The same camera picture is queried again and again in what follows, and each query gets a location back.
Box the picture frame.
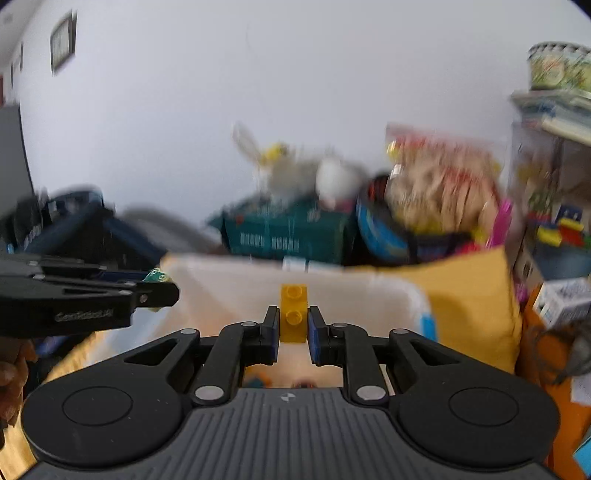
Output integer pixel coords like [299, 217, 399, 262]
[50, 11, 77, 75]

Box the orange box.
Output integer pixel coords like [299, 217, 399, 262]
[516, 284, 590, 479]

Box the dark backpack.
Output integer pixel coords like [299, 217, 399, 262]
[1, 189, 226, 279]

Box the small yellow building brick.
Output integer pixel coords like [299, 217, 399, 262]
[280, 284, 308, 343]

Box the yellow cloth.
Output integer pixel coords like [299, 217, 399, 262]
[0, 246, 525, 480]

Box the green frog eraser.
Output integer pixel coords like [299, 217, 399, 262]
[140, 267, 174, 290]

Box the green basket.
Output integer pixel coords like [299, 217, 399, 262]
[208, 197, 353, 265]

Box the white plush toy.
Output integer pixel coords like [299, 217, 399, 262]
[231, 122, 369, 211]

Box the snack bag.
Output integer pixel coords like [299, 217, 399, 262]
[384, 123, 502, 244]

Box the translucent white plastic bin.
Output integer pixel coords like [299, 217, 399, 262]
[89, 253, 438, 388]

